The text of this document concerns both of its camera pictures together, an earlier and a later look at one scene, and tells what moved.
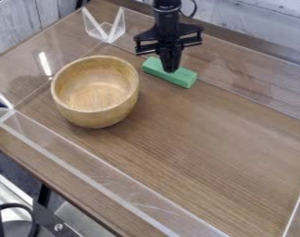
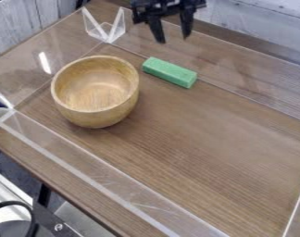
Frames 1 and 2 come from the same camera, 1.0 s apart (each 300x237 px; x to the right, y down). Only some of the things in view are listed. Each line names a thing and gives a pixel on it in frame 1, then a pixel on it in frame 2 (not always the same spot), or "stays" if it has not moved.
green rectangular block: x=182 y=76 stays
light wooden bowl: x=94 y=90 stays
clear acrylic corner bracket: x=107 y=31 stays
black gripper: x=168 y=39 → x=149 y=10
